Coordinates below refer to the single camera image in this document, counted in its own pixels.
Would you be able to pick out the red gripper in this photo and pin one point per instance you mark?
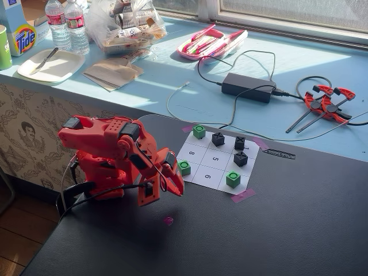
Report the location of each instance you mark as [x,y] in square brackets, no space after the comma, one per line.
[172,170]

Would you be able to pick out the green cube with circle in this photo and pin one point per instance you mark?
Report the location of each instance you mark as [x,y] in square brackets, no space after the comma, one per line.
[233,179]
[199,131]
[184,168]

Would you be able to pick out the red robot arm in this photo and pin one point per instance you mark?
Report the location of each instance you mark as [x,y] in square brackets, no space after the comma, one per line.
[95,135]

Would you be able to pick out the white numbered grid sheet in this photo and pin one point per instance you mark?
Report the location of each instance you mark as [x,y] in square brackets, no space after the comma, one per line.
[214,169]

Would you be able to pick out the black cube with cross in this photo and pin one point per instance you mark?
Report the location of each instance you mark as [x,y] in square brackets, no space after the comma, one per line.
[218,140]
[240,160]
[240,143]

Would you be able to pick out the small purple tape marker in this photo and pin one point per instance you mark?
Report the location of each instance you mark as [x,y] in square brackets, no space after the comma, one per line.
[168,220]

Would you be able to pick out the purple tape piece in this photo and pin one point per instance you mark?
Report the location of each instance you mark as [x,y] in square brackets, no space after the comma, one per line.
[260,143]
[187,128]
[243,195]

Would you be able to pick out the black base clamp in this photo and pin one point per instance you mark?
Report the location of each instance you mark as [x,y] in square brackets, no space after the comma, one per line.
[75,192]

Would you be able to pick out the black power adapter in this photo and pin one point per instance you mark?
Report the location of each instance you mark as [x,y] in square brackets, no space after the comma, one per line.
[247,87]

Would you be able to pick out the brown paper napkin stack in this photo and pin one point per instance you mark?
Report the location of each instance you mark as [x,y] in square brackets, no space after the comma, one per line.
[112,73]

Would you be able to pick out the pink open pen case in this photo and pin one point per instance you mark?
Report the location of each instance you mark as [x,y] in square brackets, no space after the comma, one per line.
[201,46]

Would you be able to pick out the red bar clamp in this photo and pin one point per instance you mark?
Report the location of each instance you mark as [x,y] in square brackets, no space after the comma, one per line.
[309,100]
[345,93]

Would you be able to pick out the white square plate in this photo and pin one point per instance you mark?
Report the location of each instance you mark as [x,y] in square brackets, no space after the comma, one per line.
[60,67]

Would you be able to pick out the clear plastic bag with packets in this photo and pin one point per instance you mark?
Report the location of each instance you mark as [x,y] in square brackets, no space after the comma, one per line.
[126,26]

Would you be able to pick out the grey metal chair leg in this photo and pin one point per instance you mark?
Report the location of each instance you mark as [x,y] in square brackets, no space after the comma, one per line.
[12,198]

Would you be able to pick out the silver table knife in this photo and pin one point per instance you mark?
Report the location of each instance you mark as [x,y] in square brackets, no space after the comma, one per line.
[44,60]

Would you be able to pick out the clear water bottle red label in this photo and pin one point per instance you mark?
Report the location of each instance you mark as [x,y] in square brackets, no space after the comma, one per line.
[77,31]
[59,28]

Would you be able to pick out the Tide detergent box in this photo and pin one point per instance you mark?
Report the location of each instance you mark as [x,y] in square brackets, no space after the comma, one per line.
[24,38]

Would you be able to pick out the green paper cup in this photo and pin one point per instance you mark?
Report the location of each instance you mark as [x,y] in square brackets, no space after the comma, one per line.
[5,49]

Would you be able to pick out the red wrist camera mount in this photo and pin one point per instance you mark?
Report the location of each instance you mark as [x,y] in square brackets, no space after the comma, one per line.
[148,195]

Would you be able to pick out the window frame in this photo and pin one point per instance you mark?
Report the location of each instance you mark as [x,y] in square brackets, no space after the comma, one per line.
[287,21]

